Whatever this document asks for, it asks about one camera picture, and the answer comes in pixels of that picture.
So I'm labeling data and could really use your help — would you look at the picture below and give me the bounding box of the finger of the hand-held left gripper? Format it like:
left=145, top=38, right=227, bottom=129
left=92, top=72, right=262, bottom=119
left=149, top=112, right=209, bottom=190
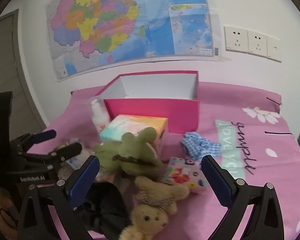
left=21, top=142, right=82, bottom=167
left=22, top=129, right=57, bottom=147

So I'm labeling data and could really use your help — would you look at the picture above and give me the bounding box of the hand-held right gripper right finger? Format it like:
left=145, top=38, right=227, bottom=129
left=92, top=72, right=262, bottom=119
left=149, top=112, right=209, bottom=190
left=201, top=154, right=285, bottom=240

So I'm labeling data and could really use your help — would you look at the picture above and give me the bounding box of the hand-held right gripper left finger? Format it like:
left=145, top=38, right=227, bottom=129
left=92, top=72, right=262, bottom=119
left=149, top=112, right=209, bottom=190
left=17, top=155, right=100, bottom=240

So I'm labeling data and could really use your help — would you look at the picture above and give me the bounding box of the small flower print tissue packet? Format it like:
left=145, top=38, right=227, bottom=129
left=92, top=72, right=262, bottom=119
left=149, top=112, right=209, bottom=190
left=162, top=156, right=210, bottom=194

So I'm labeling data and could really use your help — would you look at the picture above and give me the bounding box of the black scrunchie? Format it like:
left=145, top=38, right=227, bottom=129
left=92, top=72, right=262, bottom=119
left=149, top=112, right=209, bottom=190
left=76, top=181, right=133, bottom=240

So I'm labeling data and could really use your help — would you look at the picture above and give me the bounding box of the green plush toy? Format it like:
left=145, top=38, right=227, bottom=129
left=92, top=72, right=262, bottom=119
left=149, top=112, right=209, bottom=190
left=94, top=127, right=163, bottom=178

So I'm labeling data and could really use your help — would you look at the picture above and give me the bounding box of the beige teddy bear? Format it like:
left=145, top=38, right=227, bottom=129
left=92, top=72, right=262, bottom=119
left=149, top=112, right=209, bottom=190
left=119, top=176, right=190, bottom=240

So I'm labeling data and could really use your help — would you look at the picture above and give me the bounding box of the pink cardboard box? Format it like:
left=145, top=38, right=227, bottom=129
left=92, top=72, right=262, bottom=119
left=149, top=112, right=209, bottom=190
left=95, top=70, right=199, bottom=134

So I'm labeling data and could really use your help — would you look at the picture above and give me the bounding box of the person's left forearm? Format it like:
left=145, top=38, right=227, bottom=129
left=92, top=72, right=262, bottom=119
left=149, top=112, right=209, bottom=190
left=0, top=189, right=19, bottom=230

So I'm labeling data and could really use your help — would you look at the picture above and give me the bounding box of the blue checkered scrunchie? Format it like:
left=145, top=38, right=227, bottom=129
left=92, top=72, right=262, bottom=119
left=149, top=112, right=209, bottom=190
left=180, top=132, right=222, bottom=161

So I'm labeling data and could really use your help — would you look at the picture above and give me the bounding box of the white spray bottle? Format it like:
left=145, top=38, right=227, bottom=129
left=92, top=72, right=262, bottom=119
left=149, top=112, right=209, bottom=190
left=91, top=99, right=111, bottom=133

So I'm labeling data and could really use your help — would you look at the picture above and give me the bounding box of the pink printed bedsheet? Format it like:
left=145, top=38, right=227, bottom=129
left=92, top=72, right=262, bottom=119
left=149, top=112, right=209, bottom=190
left=20, top=81, right=300, bottom=240

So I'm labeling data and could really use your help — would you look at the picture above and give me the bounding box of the grey brown door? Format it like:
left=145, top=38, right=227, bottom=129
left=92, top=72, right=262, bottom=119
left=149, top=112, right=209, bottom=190
left=0, top=9, right=48, bottom=135

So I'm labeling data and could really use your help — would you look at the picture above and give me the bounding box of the pastel tissue pack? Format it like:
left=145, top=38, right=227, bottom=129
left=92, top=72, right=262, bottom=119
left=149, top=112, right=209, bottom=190
left=99, top=114, right=169, bottom=155

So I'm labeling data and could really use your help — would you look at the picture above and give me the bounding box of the white wall socket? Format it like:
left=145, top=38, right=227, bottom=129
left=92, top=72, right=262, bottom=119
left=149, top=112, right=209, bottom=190
left=224, top=25, right=249, bottom=53
left=247, top=30, right=268, bottom=57

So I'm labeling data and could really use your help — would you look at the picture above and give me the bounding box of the white wall outlet plate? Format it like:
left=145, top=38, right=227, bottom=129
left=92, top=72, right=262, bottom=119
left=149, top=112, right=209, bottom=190
left=266, top=36, right=282, bottom=62

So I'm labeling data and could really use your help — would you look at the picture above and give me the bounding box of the colourful wall map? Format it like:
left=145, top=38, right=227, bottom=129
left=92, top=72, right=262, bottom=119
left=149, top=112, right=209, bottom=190
left=45, top=0, right=222, bottom=82

